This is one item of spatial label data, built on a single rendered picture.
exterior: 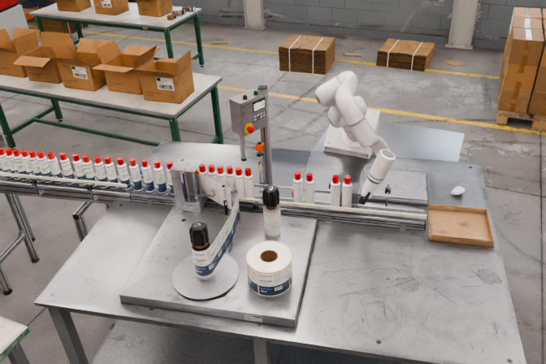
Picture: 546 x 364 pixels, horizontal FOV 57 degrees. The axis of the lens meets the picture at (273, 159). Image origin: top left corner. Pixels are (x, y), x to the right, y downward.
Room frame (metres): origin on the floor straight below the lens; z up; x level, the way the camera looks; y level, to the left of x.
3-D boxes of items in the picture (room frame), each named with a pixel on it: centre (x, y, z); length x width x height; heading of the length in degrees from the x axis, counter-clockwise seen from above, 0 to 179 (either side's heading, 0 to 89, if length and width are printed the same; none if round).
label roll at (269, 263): (1.66, 0.04, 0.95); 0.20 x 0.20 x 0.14
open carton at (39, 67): (4.48, 2.04, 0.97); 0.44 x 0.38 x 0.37; 160
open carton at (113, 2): (6.67, 2.00, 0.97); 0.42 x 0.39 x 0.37; 152
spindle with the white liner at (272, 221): (1.96, 0.02, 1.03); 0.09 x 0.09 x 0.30
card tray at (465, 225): (2.01, -0.94, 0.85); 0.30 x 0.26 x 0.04; 76
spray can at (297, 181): (2.21, -0.13, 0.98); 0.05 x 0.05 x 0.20
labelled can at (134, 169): (2.44, 0.79, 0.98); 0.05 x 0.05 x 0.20
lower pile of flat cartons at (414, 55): (6.38, -1.83, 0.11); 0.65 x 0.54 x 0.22; 62
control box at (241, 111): (2.36, 0.11, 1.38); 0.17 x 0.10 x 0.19; 131
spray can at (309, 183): (2.20, -0.19, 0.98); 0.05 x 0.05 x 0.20
